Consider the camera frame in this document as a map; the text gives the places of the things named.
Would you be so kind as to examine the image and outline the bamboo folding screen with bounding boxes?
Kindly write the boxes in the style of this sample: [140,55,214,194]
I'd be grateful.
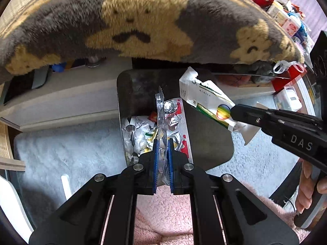
[0,0,50,35]

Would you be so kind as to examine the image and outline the silver foil wrapper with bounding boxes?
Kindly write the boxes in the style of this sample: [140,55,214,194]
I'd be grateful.
[122,116,143,156]

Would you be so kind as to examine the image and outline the brown ball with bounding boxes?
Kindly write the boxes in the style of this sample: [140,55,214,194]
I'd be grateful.
[217,73,254,88]

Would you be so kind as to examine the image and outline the white green medicine box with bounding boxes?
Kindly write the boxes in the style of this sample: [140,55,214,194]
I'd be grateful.
[178,66,269,146]

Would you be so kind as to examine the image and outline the black trash bin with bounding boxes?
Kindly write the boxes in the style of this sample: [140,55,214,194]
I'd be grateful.
[116,68,234,187]

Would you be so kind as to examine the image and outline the person's right hand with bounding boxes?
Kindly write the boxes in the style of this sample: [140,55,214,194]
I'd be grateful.
[296,160,327,210]

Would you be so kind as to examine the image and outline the white low table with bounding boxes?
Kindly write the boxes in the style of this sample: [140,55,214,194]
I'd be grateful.
[0,56,134,131]

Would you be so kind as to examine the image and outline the white box with red label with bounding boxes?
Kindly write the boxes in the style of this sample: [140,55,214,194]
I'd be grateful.
[282,20,300,35]

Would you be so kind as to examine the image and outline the white stick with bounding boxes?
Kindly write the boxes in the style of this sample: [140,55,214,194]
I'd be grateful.
[61,175,72,200]

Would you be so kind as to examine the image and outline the grey bear print blanket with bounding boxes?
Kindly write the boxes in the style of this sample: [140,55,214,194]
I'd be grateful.
[0,0,306,82]

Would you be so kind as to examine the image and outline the pile of clutter items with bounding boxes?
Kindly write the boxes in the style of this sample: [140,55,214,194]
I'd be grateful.
[266,0,327,45]

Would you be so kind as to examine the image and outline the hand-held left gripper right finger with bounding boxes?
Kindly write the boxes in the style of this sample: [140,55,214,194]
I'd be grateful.
[167,143,300,245]

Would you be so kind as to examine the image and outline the crumpled gold wrapper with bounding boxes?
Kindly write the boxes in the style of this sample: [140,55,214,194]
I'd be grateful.
[144,130,158,144]

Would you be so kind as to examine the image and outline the white plastic container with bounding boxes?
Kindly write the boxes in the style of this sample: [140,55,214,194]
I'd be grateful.
[274,87,303,112]

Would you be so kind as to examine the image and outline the silver blister sheet red stripe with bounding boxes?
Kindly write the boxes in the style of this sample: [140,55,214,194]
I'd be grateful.
[163,97,194,164]

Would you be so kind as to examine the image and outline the pink fleece pants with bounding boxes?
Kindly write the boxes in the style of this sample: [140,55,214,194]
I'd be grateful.
[133,181,311,245]

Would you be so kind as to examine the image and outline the clear plastic blister pack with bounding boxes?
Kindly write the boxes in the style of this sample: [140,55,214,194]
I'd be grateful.
[155,86,172,185]

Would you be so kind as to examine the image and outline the white plastic bag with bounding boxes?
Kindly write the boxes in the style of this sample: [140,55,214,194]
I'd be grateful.
[272,60,297,74]

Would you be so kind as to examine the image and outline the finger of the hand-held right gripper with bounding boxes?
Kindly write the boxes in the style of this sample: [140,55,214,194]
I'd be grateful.
[229,104,320,139]

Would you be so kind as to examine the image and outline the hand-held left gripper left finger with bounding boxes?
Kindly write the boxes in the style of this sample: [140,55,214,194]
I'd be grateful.
[29,144,159,245]

